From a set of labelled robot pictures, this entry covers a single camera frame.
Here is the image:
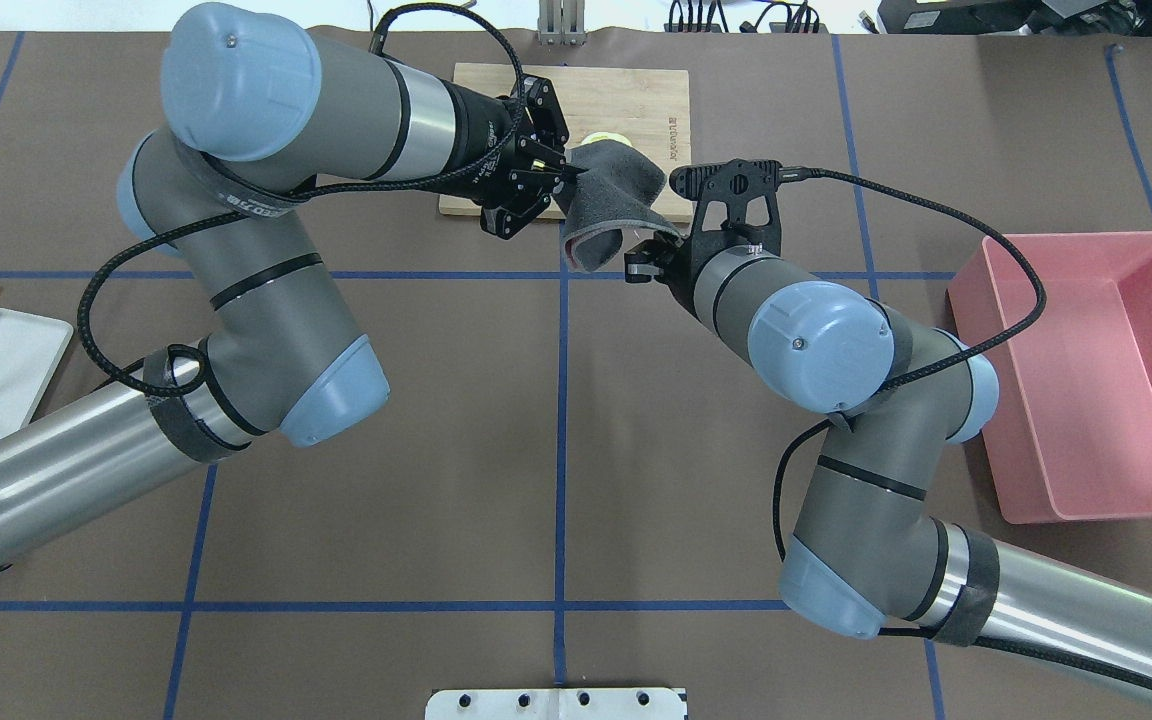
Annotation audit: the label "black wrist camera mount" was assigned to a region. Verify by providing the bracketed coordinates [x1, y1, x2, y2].
[668, 159, 782, 270]

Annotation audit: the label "black monitor equipment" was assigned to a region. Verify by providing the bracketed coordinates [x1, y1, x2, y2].
[877, 1, 1152, 37]

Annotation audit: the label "white mounting plate with bolts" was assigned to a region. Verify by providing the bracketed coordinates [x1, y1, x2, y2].
[424, 687, 690, 719]

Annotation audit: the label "black power strip with cables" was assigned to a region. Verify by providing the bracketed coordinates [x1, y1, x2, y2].
[660, 1, 828, 35]

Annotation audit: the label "grey aluminium post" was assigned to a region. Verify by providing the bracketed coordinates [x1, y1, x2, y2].
[536, 0, 588, 47]

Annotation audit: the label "bamboo cutting board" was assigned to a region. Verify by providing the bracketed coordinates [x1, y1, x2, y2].
[438, 61, 694, 225]

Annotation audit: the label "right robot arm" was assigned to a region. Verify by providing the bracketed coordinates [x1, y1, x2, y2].
[626, 240, 1152, 702]

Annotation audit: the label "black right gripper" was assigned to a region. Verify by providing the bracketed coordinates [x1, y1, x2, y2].
[623, 238, 703, 301]

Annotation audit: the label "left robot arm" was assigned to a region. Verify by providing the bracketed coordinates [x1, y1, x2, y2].
[0, 3, 576, 573]

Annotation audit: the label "pink plastic bin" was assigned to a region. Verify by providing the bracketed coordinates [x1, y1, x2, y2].
[982, 232, 1152, 524]

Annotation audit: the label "yellow lemon slices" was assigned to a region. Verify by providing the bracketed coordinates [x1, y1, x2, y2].
[579, 131, 634, 147]

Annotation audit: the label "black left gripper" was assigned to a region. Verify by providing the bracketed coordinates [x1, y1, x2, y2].
[477, 76, 588, 240]

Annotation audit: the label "dark grey cloth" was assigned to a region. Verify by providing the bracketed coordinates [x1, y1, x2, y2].
[556, 141, 682, 273]

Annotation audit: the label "black braided right cable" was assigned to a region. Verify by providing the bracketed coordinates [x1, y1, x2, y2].
[768, 166, 1152, 717]

